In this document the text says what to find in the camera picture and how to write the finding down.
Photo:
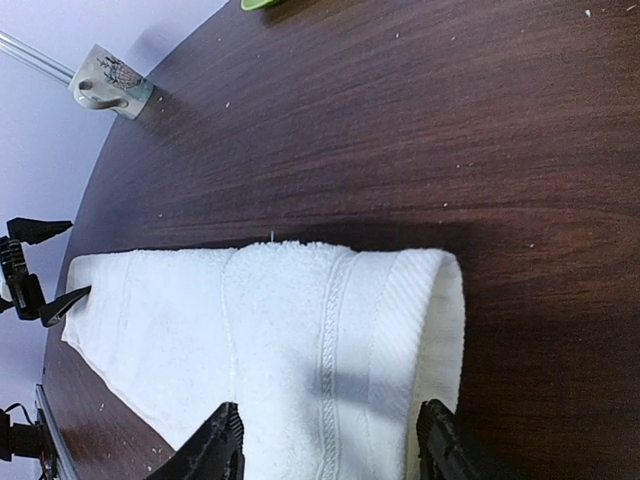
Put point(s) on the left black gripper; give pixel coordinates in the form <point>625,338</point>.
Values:
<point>21,289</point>

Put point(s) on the green saucer plate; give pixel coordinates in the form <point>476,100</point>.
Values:
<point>253,5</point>

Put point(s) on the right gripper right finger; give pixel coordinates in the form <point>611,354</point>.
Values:
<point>448,451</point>

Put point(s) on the left aluminium frame post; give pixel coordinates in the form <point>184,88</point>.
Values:
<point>36,60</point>

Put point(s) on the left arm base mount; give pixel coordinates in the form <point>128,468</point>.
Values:
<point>26,440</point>

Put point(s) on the patterned ceramic mug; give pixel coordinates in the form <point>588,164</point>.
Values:
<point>104,82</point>

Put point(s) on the white cream towel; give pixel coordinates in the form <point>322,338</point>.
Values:
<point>328,353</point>

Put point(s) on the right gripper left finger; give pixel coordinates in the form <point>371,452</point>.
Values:
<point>213,452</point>

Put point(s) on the aluminium front rail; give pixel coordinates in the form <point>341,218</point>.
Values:
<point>56,460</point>

